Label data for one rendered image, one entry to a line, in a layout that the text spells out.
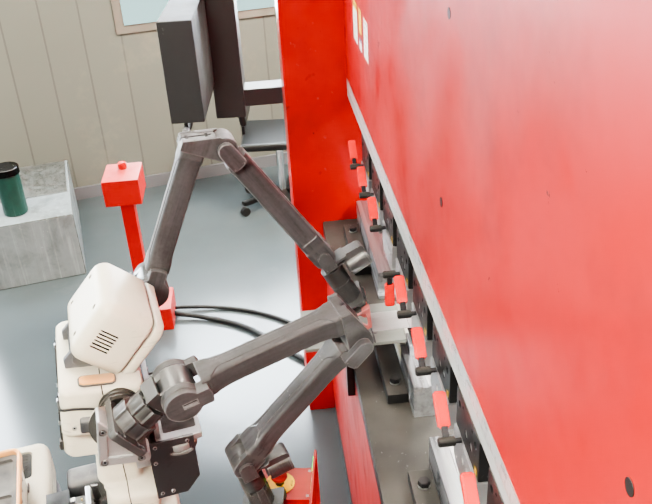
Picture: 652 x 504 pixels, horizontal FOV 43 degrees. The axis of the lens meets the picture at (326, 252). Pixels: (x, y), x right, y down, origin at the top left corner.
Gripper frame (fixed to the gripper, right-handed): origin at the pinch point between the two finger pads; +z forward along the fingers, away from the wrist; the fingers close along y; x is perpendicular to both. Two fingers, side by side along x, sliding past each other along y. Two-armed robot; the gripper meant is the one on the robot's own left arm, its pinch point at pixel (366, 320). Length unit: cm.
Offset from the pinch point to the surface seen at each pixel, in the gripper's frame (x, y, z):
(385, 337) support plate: -2.8, -6.8, 2.9
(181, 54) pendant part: 20, 100, -62
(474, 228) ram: -36, -75, -58
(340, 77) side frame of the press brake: -22, 86, -31
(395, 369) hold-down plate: -0.5, -8.5, 12.4
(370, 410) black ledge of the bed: 8.5, -20.1, 11.0
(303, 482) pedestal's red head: 29.5, -32.5, 10.9
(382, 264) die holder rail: -7.0, 34.9, 9.0
